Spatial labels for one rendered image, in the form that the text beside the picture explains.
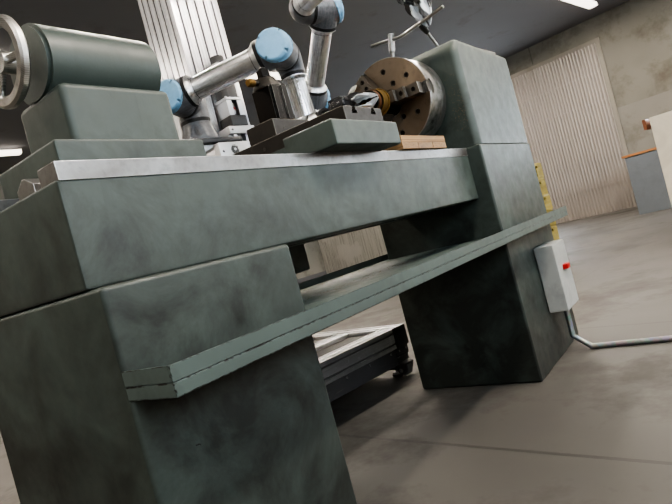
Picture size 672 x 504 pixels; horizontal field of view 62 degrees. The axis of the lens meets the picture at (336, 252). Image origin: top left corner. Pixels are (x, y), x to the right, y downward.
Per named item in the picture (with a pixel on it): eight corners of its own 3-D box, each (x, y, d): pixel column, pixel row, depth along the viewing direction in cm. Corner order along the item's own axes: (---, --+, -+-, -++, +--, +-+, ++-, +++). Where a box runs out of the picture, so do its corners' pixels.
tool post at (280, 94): (278, 128, 162) (269, 95, 161) (297, 120, 157) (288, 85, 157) (260, 128, 156) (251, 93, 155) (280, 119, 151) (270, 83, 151)
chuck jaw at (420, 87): (399, 94, 196) (428, 79, 189) (403, 107, 196) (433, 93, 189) (383, 91, 187) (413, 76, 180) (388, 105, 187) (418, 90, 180)
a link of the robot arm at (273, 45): (176, 123, 214) (304, 63, 203) (156, 117, 199) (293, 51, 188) (165, 94, 214) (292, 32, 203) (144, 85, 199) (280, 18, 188)
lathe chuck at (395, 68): (368, 153, 214) (361, 68, 209) (445, 144, 196) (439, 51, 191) (356, 153, 206) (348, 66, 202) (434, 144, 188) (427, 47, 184)
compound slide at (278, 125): (297, 147, 170) (292, 131, 170) (322, 136, 164) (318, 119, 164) (250, 148, 153) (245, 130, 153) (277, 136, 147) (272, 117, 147)
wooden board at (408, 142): (357, 178, 203) (354, 167, 203) (446, 147, 181) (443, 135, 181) (307, 183, 178) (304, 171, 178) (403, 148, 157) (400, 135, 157)
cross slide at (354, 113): (268, 171, 172) (265, 157, 172) (385, 124, 147) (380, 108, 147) (226, 174, 158) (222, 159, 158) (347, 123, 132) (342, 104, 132)
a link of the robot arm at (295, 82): (273, 53, 216) (311, 174, 216) (264, 45, 205) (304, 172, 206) (301, 42, 214) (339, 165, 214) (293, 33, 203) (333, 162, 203)
